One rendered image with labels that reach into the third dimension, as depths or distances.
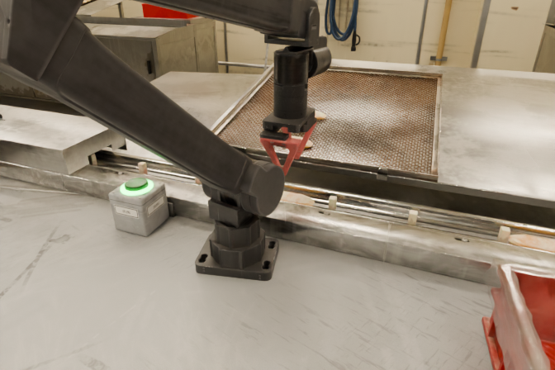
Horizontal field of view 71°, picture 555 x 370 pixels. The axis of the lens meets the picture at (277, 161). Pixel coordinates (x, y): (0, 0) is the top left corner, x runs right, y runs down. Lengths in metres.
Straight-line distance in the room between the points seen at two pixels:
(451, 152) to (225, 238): 0.51
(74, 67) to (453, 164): 0.70
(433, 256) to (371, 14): 3.84
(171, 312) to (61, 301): 0.16
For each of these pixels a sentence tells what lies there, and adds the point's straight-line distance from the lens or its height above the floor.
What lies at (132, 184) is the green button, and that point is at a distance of 0.72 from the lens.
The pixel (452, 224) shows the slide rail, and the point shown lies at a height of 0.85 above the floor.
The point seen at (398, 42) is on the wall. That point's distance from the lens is 4.36.
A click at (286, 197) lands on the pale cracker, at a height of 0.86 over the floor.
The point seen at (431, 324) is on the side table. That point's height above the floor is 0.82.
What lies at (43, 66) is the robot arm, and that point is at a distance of 0.31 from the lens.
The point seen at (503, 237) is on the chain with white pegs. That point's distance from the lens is 0.73.
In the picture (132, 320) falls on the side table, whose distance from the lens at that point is 0.59.
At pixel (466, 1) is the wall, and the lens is 4.32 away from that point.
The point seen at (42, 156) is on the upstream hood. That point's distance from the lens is 0.94.
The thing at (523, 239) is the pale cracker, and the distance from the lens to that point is 0.73.
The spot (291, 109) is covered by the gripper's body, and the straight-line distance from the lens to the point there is 0.64.
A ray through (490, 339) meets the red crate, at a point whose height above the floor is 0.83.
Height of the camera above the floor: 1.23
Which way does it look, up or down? 25 degrees down
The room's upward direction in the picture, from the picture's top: straight up
